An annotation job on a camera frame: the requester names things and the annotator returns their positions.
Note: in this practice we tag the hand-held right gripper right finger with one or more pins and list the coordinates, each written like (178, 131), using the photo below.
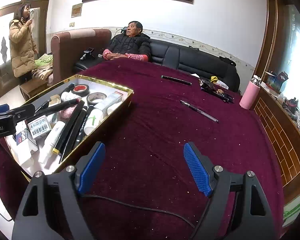
(197, 170)

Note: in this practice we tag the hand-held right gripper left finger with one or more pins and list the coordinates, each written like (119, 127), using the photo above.
(92, 167)

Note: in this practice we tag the small grey label box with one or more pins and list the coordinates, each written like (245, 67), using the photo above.
(40, 127)

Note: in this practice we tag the small white brown carton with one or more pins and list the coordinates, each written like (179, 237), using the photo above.
(55, 100)

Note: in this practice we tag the black marker red end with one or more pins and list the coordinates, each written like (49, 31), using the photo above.
(60, 107)

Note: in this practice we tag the black marker grey caps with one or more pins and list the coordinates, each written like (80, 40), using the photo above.
(81, 127)

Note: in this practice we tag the white nozzle bottle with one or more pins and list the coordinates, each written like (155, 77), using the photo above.
(52, 142)

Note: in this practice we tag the white bottle green label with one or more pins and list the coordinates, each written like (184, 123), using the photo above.
(93, 122)

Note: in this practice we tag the pink plush toy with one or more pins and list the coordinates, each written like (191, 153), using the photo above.
(70, 112)

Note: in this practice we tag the gold-edged box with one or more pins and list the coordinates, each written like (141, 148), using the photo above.
(115, 115)

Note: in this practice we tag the clear gel pen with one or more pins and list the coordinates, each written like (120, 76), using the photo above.
(200, 111)

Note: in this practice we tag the small white bottle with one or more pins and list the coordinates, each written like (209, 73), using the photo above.
(113, 108)

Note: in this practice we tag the silver white box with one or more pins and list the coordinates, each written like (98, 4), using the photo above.
(110, 98)

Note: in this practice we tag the white bottle red label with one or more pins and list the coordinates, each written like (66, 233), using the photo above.
(70, 97)

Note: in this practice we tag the black tape roll red core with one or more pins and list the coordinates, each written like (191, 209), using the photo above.
(77, 91)

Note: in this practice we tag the grey tape roll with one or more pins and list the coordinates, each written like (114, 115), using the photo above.
(91, 99)

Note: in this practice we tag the brown armchair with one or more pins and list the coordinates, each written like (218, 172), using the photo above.
(65, 55)

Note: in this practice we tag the black items near thermos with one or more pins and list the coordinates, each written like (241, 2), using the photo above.
(220, 96)

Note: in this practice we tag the wooden glass door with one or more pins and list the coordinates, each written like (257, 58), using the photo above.
(2, 30)

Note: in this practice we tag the key bunch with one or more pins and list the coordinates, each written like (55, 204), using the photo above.
(220, 91)

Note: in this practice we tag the dark crumpled wrapper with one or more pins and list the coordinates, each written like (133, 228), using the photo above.
(205, 83)

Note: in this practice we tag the wooden sideboard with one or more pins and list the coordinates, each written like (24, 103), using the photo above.
(272, 120)

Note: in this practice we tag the pink thermos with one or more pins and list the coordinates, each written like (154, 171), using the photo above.
(248, 95)

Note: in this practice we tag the yellow object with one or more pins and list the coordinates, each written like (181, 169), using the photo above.
(213, 80)

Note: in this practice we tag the black marker green tip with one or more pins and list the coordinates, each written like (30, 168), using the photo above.
(176, 80)

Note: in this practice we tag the white paper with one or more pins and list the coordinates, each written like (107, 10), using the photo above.
(195, 75)

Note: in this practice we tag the black sofa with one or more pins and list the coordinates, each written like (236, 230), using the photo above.
(190, 57)

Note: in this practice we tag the colourful box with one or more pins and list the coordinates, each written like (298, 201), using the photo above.
(277, 80)

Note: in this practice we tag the small black camera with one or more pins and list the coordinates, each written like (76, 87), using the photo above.
(90, 50)

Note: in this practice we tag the wall plaque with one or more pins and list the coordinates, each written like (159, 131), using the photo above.
(77, 10)

